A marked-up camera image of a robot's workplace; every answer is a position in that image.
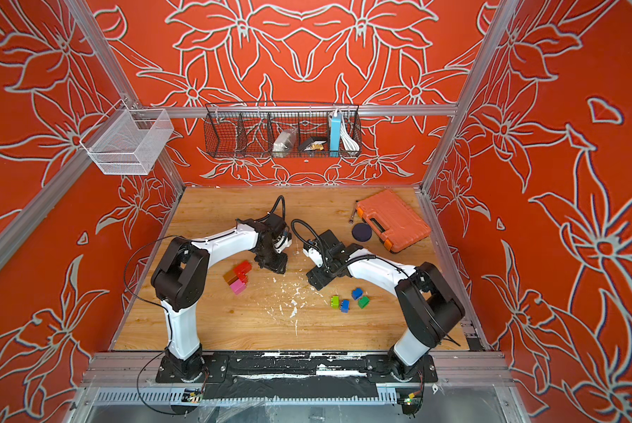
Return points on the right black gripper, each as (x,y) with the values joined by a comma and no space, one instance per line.
(315,278)

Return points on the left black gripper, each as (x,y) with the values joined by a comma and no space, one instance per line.
(279,266)

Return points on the small red lego brick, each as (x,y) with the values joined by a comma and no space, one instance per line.
(242,270)

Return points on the brown lego brick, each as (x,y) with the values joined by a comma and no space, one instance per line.
(230,277)

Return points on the dark green lego brick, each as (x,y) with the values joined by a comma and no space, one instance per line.
(363,301)

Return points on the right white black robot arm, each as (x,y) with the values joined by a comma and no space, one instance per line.
(430,307)

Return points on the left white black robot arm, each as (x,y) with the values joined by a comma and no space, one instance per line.
(181,275)

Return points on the dark round disc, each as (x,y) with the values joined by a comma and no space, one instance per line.
(362,232)

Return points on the screwdriver bit beside case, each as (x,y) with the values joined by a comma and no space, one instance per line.
(354,213)

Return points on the orange plastic tool case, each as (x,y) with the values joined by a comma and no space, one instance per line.
(396,224)

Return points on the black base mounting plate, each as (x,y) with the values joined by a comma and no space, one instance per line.
(322,375)

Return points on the grey plastic bag in basket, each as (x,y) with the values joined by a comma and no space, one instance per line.
(284,143)

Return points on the black item in basket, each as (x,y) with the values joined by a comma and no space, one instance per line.
(314,145)

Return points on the light blue box in basket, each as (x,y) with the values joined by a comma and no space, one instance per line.
(335,125)

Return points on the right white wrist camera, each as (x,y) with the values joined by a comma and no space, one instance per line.
(315,255)

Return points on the black wire wall basket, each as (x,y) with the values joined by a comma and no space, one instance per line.
(235,130)

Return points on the clear acrylic wall box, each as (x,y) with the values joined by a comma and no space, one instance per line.
(129,142)

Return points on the white slotted cable duct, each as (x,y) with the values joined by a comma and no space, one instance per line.
(150,396)

